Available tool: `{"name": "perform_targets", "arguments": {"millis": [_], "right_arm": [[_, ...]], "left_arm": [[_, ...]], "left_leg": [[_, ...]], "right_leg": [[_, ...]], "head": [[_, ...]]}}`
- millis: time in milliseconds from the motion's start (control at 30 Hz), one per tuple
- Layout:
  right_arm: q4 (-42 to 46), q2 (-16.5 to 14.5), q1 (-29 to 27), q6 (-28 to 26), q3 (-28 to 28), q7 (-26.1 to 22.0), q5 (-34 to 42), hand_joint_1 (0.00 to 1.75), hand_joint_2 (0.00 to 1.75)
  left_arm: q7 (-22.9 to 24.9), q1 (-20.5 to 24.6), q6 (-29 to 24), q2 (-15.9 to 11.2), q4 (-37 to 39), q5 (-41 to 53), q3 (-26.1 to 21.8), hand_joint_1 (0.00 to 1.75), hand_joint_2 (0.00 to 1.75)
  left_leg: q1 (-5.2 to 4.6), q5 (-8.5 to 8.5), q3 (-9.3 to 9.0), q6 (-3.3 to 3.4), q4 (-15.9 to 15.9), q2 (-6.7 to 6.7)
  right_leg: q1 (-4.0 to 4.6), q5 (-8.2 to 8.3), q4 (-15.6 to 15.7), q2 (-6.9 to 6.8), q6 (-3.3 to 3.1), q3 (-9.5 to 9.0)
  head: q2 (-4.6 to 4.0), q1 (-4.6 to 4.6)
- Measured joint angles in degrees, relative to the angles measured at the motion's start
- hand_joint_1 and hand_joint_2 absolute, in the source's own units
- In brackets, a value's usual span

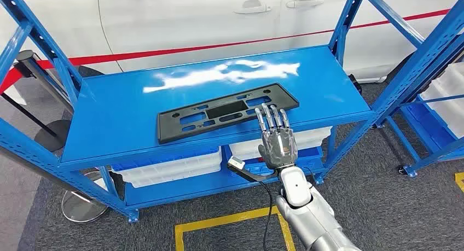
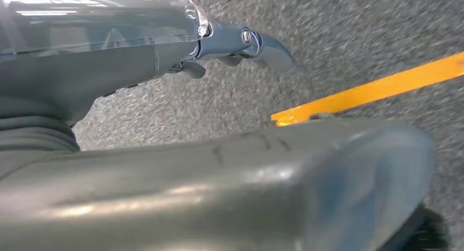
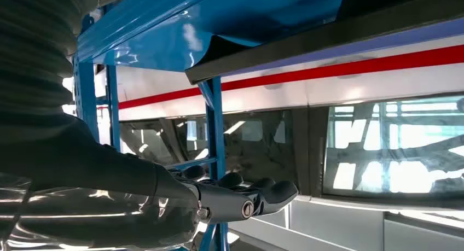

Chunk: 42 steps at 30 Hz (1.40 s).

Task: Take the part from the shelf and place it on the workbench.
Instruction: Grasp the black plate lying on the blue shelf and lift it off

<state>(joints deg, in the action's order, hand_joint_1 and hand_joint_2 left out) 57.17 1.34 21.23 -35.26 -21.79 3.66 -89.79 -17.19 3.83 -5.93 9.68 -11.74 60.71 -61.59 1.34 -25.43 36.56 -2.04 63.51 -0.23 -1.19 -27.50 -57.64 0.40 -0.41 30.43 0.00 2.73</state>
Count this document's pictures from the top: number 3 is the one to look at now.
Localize blue metal shelf rack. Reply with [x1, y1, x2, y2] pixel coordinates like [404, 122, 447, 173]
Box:
[72, 0, 345, 251]

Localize white vehicle body red stripe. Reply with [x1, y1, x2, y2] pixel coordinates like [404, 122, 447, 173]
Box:
[61, 19, 464, 251]

